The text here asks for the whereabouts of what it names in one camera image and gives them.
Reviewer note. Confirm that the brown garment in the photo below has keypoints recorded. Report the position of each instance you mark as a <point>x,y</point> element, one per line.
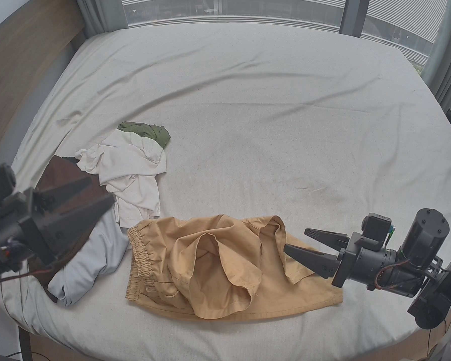
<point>60,171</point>

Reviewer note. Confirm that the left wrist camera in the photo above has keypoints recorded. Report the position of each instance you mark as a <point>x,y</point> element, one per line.
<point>0,182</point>

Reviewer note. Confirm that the pale grey garment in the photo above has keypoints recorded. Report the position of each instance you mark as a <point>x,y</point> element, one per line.
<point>94,254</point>

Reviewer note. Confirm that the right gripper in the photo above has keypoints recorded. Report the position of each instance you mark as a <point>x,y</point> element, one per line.
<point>364,265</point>

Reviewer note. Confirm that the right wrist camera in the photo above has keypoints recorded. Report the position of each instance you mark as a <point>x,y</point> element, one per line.
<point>376,226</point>

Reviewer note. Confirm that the white garment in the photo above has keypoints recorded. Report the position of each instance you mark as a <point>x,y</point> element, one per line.
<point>135,171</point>

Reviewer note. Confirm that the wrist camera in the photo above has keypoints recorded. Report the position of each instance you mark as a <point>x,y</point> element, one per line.
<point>376,226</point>
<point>0,182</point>

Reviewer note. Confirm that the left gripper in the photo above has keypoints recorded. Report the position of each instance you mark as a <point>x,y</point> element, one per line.
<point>18,239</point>

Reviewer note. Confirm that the olive green garment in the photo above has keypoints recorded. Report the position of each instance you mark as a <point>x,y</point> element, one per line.
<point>150,131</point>

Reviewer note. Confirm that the bed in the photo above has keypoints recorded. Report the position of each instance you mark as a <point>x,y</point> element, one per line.
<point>248,126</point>

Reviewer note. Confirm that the grey-green curtain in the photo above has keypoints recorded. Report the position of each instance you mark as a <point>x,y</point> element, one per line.
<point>449,51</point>
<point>97,6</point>

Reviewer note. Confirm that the tan shorts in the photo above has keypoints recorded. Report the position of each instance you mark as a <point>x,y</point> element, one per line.
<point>218,269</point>

